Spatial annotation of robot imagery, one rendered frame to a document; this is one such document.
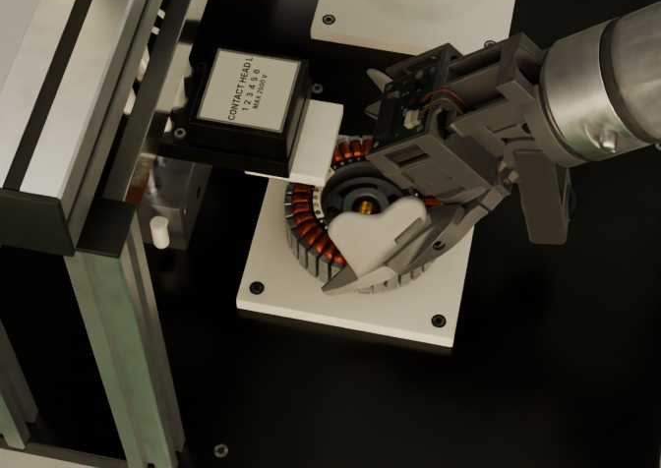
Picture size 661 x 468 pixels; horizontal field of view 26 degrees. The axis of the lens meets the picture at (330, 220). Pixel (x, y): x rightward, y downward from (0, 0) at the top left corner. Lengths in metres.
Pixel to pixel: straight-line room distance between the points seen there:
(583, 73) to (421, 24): 0.32
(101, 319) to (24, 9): 0.17
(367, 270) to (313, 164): 0.08
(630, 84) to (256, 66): 0.25
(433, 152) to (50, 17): 0.27
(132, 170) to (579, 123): 0.26
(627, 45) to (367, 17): 0.36
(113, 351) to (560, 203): 0.31
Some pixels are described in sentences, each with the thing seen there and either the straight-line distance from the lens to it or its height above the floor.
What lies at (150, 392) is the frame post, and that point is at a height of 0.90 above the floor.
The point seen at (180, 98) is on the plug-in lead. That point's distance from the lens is 0.91.
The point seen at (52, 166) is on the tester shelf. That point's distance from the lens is 0.64.
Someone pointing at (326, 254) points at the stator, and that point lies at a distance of 0.95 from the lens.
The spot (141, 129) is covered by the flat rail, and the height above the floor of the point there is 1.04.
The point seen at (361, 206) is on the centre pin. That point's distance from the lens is 0.98.
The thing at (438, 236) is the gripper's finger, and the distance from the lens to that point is 0.89.
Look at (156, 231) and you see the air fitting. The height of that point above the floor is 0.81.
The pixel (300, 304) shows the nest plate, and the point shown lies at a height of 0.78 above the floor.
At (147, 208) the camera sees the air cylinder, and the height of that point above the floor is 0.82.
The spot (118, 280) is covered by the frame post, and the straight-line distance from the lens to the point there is 0.71.
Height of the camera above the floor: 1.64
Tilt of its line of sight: 58 degrees down
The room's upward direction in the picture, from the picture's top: straight up
